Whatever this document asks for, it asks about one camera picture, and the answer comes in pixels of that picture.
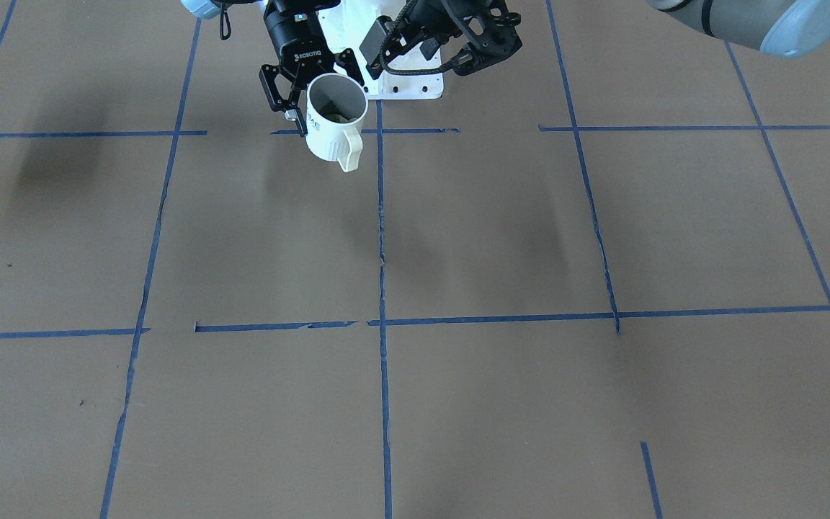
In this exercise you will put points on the white mug with handle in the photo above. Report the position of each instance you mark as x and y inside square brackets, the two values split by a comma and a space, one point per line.
[337, 106]

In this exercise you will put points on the yellow lemon slice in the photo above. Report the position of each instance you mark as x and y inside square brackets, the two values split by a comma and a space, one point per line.
[335, 115]

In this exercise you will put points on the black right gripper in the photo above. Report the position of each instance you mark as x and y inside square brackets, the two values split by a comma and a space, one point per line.
[287, 34]

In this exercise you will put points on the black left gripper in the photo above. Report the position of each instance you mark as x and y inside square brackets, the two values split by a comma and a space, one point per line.
[435, 12]

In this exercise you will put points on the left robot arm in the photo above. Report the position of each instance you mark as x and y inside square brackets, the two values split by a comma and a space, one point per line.
[775, 28]

